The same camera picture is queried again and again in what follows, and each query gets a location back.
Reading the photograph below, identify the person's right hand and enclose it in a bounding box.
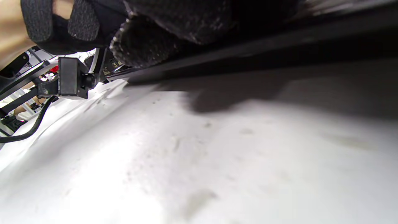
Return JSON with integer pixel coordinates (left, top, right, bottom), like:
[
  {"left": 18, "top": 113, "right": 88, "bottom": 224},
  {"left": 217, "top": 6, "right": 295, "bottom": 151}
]
[{"left": 124, "top": 0, "right": 299, "bottom": 44}]

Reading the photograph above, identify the black plastic tray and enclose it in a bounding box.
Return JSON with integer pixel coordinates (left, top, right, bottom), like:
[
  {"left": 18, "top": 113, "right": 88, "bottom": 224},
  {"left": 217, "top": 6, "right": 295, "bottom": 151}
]
[{"left": 106, "top": 0, "right": 398, "bottom": 84}]

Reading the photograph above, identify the person's left hand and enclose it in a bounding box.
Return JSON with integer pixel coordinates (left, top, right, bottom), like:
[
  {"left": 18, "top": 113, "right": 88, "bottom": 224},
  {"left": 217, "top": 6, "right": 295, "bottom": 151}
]
[{"left": 20, "top": 0, "right": 180, "bottom": 69}]

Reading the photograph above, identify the person's left forearm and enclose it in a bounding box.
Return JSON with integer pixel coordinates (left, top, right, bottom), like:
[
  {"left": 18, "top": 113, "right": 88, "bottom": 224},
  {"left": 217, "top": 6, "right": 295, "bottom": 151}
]
[{"left": 0, "top": 0, "right": 33, "bottom": 69}]

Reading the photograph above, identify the black cable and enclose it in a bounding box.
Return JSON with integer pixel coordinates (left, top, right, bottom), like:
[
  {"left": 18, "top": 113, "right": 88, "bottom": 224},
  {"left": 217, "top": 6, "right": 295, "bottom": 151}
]
[{"left": 0, "top": 96, "right": 58, "bottom": 143}]

